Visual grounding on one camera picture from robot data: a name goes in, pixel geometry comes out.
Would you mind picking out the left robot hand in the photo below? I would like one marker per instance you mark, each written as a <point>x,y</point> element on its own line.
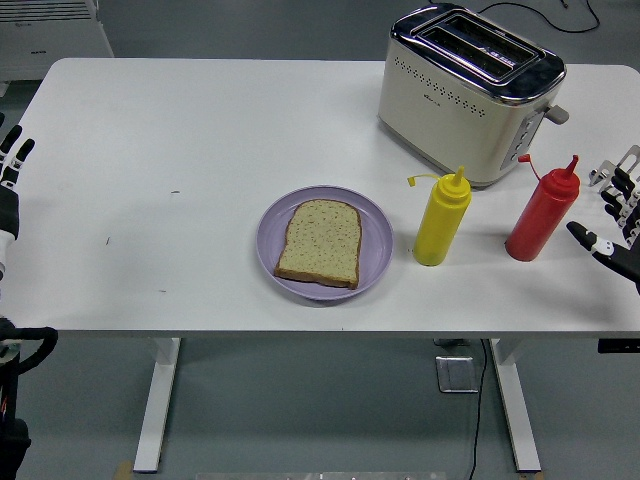
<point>9,210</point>

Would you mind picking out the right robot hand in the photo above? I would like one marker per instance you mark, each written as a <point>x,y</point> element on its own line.
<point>625,257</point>

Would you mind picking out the red squeeze bottle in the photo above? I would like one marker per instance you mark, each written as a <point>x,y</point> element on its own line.
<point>542,220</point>

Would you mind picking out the slice of bread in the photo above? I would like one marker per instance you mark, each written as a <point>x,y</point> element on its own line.
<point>322,245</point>

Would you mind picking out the black table control box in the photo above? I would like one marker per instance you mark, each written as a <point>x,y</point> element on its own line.
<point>620,346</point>

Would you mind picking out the white heater appliance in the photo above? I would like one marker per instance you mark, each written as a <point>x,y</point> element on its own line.
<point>50,40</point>

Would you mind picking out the white table leg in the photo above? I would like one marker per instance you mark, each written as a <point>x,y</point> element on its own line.
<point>517,400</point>
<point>160,400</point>

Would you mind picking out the yellow squeeze bottle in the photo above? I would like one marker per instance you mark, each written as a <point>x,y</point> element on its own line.
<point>442,225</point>

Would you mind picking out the metal floor socket plate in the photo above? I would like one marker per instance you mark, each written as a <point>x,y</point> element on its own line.
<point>456,375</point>

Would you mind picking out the cream and chrome toaster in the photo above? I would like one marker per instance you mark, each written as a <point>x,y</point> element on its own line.
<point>450,115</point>

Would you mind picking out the purple round plate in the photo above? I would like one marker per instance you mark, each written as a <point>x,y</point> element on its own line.
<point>375,240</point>

